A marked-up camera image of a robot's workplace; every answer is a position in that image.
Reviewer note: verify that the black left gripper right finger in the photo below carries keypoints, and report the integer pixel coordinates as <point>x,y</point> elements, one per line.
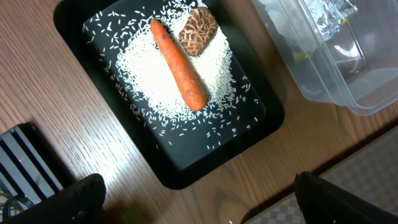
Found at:
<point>323,202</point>

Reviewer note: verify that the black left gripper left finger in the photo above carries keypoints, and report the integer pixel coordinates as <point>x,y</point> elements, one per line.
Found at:
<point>81,202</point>

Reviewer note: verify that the white rice pile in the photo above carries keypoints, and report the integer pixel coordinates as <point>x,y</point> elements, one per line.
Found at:
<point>129,56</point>

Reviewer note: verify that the orange carrot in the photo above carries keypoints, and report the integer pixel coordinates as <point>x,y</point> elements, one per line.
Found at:
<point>187,82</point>

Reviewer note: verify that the green snack wrapper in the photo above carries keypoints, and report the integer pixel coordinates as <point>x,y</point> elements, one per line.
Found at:
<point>324,21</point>

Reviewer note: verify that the white tissue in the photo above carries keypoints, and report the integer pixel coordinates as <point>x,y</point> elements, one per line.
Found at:
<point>290,24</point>

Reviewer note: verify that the brown food scrap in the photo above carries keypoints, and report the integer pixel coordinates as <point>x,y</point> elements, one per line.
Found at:
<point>200,28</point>

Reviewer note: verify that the black waste tray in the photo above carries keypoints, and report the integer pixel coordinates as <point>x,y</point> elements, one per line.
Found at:
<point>181,153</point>

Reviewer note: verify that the brown serving tray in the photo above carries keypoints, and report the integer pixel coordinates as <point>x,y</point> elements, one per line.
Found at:
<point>370,174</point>

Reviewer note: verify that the clear plastic bin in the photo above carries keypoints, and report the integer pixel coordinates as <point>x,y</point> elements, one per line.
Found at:
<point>356,68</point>

